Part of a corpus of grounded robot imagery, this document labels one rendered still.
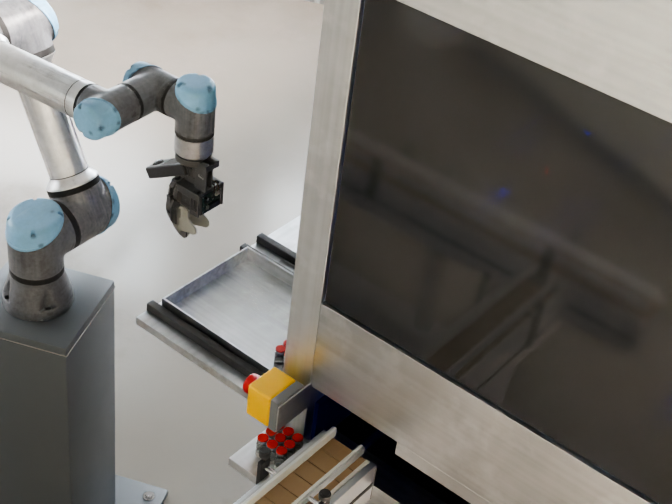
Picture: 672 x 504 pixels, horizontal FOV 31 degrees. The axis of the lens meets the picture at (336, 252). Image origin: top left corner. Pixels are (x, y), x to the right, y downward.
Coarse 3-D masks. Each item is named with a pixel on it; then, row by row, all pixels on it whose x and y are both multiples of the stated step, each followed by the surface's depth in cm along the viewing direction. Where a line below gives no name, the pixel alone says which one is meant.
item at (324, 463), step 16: (320, 432) 221; (304, 448) 217; (320, 448) 218; (336, 448) 218; (288, 464) 209; (304, 464) 214; (320, 464) 215; (336, 464) 215; (352, 464) 216; (368, 464) 216; (256, 480) 210; (272, 480) 205; (288, 480) 211; (304, 480) 212; (320, 480) 207; (336, 480) 212; (352, 480) 212; (368, 480) 216; (256, 496) 203; (272, 496) 208; (288, 496) 208; (304, 496) 204; (320, 496) 200; (336, 496) 209; (352, 496) 213; (368, 496) 220
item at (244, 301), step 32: (256, 256) 264; (192, 288) 255; (224, 288) 258; (256, 288) 259; (288, 288) 261; (192, 320) 245; (224, 320) 250; (256, 320) 251; (288, 320) 252; (256, 352) 243
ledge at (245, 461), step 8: (264, 432) 226; (256, 440) 225; (248, 448) 223; (232, 456) 221; (240, 456) 221; (248, 456) 221; (256, 456) 221; (232, 464) 221; (240, 464) 219; (248, 464) 220; (256, 464) 220; (240, 472) 220; (248, 472) 218; (256, 472) 218
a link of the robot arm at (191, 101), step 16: (192, 80) 222; (208, 80) 222; (176, 96) 222; (192, 96) 220; (208, 96) 221; (176, 112) 223; (192, 112) 221; (208, 112) 222; (176, 128) 226; (192, 128) 224; (208, 128) 225
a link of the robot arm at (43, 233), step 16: (16, 208) 250; (32, 208) 251; (48, 208) 251; (64, 208) 254; (16, 224) 247; (32, 224) 247; (48, 224) 247; (64, 224) 252; (16, 240) 247; (32, 240) 246; (48, 240) 248; (64, 240) 252; (80, 240) 257; (16, 256) 250; (32, 256) 249; (48, 256) 250; (16, 272) 252; (32, 272) 251; (48, 272) 253
